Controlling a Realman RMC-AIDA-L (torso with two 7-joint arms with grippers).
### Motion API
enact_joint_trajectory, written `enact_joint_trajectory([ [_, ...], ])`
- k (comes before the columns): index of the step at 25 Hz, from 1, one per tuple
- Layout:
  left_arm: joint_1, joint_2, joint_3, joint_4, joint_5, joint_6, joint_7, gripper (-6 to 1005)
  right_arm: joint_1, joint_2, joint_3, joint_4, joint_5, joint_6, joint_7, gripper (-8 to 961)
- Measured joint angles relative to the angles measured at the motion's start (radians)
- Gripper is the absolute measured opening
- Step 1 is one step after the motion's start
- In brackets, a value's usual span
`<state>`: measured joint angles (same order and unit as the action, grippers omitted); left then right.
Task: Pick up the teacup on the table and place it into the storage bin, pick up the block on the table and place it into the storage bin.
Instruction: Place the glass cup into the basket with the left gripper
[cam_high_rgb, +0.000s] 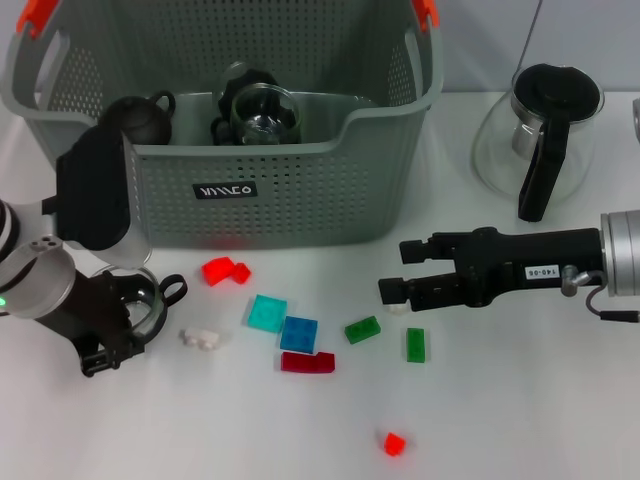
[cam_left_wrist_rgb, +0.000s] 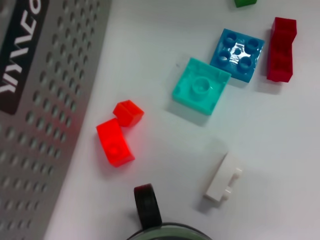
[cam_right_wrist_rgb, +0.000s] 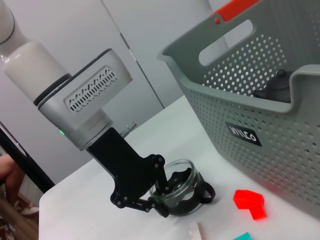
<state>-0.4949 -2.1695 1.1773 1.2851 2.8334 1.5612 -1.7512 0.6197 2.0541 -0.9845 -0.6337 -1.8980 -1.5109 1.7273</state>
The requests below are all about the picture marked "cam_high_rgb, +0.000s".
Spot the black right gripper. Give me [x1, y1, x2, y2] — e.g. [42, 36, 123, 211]
[378, 225, 604, 312]

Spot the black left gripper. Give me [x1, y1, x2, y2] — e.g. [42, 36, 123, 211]
[37, 272, 149, 379]

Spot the grey-green perforated plastic storage bin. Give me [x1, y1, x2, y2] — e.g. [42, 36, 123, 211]
[0, 0, 446, 250]

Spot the green toy brick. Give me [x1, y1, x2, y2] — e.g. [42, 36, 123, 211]
[405, 327, 427, 364]
[343, 314, 381, 345]

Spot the bright orange-red toy brick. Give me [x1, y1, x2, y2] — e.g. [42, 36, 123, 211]
[201, 256, 236, 287]

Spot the blue square toy brick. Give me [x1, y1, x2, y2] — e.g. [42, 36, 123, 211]
[279, 315, 320, 352]

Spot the teal square toy plate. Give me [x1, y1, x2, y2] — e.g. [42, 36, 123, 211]
[245, 293, 290, 334]

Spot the dark red long toy brick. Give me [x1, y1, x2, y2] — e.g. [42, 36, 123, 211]
[280, 351, 337, 375]

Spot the black clay teapot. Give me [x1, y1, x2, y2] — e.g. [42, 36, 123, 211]
[102, 89, 177, 146]

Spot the right arm connector cable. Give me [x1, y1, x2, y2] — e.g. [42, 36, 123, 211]
[560, 264, 640, 324]

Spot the glass teapot with black handle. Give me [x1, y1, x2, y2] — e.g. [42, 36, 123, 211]
[470, 62, 606, 222]

